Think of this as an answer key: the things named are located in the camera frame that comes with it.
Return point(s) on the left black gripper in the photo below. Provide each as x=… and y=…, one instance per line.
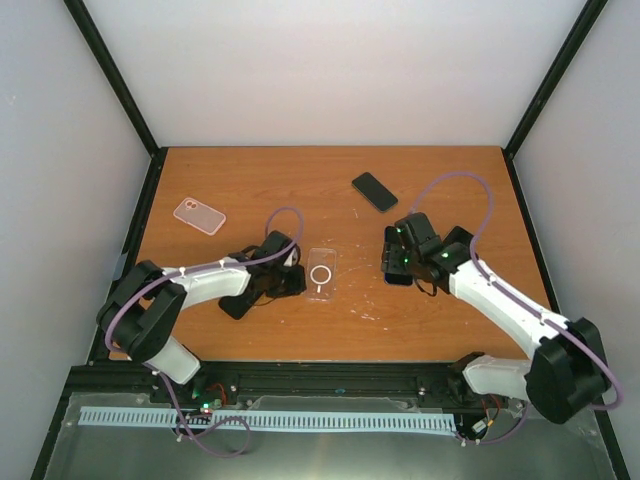
x=297, y=287

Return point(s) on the left black frame post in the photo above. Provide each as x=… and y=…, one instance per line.
x=101, y=53

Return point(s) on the light blue slotted cable duct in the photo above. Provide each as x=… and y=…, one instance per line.
x=273, y=421

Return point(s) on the pink translucent phone case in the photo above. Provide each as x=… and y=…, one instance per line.
x=199, y=216

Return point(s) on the black frame post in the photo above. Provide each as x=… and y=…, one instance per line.
x=101, y=53
x=571, y=45

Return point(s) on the metal base plate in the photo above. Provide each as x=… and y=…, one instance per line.
x=537, y=451

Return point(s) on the right black frame post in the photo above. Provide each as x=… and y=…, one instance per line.
x=571, y=45

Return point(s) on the black phone case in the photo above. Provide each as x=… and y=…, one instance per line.
x=237, y=307

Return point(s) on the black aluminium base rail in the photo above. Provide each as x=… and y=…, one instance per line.
x=320, y=382

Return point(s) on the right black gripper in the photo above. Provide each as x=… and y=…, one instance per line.
x=391, y=261

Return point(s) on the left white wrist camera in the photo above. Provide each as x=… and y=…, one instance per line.
x=292, y=259

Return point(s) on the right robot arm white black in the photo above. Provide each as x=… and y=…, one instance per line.
x=451, y=265

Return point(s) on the clear magsafe phone case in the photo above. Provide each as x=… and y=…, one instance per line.
x=321, y=274

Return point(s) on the black smartphone far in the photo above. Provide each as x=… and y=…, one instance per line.
x=380, y=197

